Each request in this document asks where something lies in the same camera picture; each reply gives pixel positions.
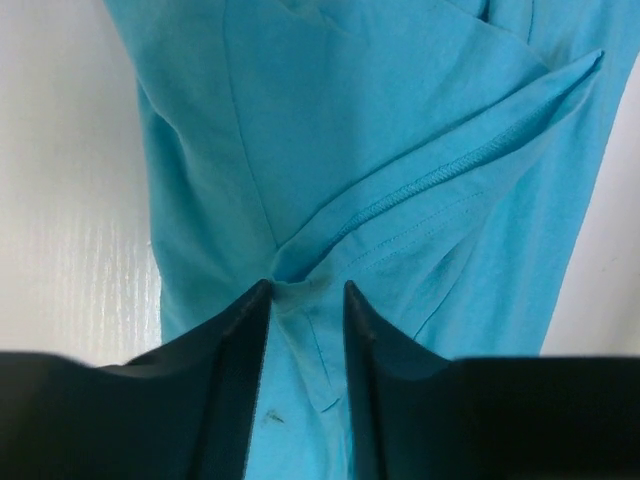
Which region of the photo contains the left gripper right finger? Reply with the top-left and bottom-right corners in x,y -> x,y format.
344,283 -> 639,479

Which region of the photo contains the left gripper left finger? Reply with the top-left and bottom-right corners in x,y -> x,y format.
1,280 -> 271,479

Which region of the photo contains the light blue t-shirt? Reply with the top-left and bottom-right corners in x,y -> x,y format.
106,1 -> 639,479

